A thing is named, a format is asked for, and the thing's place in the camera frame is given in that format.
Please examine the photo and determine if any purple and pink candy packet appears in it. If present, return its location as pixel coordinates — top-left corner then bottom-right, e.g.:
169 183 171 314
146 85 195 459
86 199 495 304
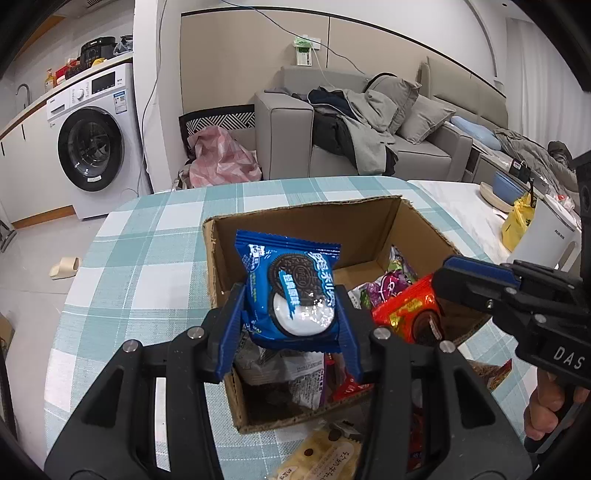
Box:
359 246 419 308

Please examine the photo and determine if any dark jacket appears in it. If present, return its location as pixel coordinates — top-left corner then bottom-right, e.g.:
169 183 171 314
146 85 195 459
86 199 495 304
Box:
308 87 399 176

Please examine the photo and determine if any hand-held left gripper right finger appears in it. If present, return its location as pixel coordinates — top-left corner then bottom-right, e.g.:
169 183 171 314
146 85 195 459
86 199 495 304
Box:
334 285 534 480

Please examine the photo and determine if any light blue pillow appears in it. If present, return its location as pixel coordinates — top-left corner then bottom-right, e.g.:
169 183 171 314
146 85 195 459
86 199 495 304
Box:
450 115 502 151

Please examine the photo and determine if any white and purple snack packet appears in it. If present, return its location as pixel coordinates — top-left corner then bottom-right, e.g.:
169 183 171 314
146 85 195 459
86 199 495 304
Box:
233 339 328 412

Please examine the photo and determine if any grey sofa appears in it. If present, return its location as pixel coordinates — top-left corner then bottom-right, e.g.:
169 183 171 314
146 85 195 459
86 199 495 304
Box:
254 55 509 184

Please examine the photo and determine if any blue cookie packet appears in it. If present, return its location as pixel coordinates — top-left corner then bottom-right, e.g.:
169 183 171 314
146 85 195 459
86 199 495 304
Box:
234 229 343 354

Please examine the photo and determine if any grey blanket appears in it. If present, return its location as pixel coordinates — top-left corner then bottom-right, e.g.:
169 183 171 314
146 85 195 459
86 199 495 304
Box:
493 128 578 186

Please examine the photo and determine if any yellow plastic bag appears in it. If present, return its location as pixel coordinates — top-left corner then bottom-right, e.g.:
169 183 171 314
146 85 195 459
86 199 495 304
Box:
501 193 537 253

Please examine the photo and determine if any grey cushion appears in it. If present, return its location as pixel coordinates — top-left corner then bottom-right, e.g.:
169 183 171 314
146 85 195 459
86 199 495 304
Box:
369 73 422 135
399 94 457 144

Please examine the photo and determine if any grey garment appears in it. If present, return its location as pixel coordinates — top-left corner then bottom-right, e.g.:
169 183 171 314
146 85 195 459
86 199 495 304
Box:
344 89 400 176

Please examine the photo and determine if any black cable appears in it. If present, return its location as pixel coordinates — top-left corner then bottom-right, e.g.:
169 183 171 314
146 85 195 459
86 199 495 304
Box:
221 0 371 89

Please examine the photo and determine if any white electric kettle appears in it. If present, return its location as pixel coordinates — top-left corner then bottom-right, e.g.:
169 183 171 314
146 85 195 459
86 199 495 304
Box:
510 193 583 273

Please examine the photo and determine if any brown cardboard box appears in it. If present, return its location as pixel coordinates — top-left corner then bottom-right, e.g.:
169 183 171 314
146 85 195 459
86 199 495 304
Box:
202 194 493 435

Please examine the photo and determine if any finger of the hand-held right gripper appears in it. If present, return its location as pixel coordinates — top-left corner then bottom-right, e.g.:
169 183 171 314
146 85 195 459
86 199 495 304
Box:
443 256 523 288
431 272 509 324

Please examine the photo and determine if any white base cabinet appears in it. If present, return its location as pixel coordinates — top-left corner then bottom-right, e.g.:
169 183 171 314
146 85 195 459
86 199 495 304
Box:
0 103 75 227

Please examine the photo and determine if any red triangular snack bag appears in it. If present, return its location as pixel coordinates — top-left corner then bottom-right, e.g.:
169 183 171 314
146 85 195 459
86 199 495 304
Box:
323 353 373 402

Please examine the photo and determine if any red cookie packet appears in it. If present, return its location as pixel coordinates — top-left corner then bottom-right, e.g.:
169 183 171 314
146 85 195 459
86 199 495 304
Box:
371 272 447 347

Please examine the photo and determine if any beige bread packet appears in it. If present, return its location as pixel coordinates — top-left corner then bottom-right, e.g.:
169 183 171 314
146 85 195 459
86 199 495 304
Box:
276 424 363 480

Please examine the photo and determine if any printed cardboard box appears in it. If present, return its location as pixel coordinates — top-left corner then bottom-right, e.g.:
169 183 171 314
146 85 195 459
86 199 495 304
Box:
0 314 15 356

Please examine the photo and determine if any black patterned chair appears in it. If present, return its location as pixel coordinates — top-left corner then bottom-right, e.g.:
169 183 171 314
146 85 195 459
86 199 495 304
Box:
178 104 256 160

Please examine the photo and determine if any white washing machine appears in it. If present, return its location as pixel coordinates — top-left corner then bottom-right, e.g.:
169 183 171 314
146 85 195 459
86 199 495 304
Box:
45 62 153 220

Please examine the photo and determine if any beige slipper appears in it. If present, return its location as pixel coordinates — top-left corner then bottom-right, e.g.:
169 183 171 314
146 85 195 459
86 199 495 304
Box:
49 257 82 281

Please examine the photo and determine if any blue bowl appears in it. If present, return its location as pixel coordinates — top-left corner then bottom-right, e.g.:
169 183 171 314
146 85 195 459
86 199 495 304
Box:
491 171 527 204

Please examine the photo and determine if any green and white wall device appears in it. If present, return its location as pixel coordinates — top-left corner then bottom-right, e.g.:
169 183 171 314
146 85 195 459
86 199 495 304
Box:
292 35 322 68

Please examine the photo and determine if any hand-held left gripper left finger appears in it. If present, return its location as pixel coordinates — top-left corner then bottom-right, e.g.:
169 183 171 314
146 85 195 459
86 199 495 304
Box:
44 282 250 480

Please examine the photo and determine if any person's right hand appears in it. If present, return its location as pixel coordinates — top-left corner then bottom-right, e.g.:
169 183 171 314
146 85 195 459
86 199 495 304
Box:
523 368 579 442

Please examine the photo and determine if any black cooker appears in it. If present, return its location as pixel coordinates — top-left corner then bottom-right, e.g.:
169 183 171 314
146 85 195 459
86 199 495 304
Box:
80 36 116 70

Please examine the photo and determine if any pink bag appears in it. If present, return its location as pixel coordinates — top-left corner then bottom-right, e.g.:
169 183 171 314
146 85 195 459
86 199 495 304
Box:
187 125 263 188

